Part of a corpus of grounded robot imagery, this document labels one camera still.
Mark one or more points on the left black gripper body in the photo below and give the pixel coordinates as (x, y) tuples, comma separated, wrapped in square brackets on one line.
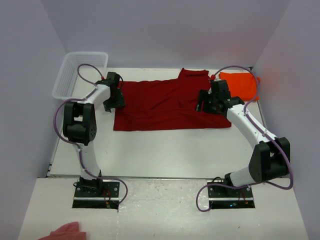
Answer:
[(114, 101)]

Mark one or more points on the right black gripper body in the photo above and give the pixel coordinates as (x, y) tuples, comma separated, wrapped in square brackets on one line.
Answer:
[(210, 106)]

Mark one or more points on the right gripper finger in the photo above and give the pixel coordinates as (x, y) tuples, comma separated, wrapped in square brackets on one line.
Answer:
[(199, 106), (202, 95)]

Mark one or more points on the dark red t shirt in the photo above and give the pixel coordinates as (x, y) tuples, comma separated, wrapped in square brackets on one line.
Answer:
[(166, 105)]

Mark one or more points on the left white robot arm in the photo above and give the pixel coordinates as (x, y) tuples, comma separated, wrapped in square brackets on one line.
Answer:
[(80, 126)]

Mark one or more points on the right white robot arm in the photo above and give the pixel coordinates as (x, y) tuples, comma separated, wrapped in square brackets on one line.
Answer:
[(270, 158)]

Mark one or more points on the folded orange t shirt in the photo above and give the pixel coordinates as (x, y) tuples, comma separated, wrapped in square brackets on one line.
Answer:
[(241, 85)]

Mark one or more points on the white plastic basket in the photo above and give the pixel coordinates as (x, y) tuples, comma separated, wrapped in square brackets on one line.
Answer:
[(67, 77)]

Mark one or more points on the pink cloth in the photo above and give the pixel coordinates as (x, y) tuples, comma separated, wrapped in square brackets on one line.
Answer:
[(68, 231)]

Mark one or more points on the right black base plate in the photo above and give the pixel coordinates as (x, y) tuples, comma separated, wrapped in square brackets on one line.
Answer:
[(226, 198)]

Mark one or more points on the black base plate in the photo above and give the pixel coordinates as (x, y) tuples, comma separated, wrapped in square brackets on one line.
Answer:
[(96, 194), (226, 198)]

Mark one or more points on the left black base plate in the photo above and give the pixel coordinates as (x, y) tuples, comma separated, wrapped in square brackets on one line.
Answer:
[(96, 194)]

